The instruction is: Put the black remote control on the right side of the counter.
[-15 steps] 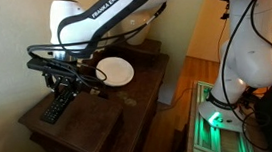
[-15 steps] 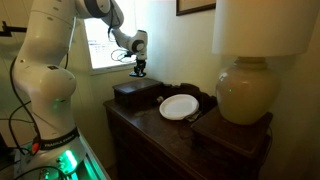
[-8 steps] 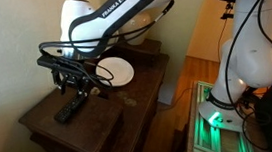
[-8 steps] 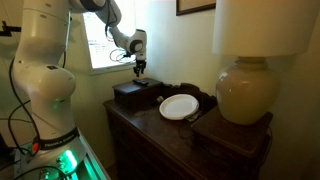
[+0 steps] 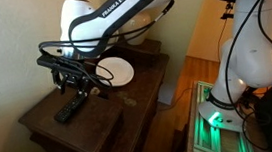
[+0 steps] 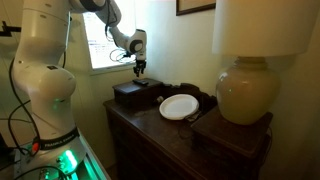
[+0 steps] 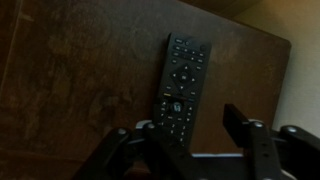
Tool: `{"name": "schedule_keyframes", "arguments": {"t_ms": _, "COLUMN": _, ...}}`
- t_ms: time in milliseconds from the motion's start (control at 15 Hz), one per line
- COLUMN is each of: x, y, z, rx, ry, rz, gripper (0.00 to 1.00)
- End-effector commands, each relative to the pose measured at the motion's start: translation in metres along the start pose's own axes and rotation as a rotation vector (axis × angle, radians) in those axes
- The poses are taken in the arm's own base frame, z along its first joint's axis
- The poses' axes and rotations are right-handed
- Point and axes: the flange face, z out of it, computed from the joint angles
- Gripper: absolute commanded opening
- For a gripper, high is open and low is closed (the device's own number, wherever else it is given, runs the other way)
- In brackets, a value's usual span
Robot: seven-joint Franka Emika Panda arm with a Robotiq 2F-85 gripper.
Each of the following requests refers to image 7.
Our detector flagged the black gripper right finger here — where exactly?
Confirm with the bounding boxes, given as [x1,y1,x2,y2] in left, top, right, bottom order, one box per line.
[222,103,320,180]

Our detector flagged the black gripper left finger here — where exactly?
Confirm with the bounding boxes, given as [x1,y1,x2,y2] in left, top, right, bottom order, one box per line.
[71,121,202,180]

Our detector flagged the black remote control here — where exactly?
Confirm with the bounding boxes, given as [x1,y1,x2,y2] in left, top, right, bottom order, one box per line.
[151,31,213,148]

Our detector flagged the dark wooden box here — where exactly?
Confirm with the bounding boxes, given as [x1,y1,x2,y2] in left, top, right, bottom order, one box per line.
[0,0,293,180]

